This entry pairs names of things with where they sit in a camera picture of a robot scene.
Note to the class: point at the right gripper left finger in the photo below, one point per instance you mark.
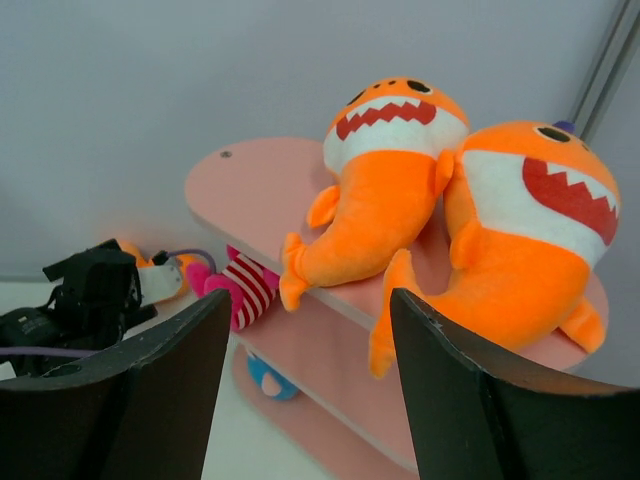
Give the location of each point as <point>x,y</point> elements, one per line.
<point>141,409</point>

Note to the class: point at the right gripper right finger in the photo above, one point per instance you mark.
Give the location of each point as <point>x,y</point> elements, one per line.
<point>478,411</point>

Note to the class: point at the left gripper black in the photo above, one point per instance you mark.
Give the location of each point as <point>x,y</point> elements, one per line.
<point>99,298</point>

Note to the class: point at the orange shark plush back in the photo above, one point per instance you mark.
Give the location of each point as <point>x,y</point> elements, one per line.
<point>182,260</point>

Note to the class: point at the orange shark plush purple fin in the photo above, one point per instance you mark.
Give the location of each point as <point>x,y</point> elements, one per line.
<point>530,210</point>

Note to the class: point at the boy doll plush on shelf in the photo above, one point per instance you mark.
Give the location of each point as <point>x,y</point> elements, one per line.
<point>269,381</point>

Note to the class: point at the pink panda plush on shelf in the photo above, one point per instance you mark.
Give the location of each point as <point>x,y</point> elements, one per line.
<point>252,286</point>

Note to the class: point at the pink three-tier shelf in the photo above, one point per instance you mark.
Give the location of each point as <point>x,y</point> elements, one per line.
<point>251,194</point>

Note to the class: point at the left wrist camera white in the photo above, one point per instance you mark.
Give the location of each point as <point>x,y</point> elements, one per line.
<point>160,282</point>

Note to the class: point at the aluminium frame post right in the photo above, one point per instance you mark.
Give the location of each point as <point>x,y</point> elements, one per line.
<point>607,70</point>

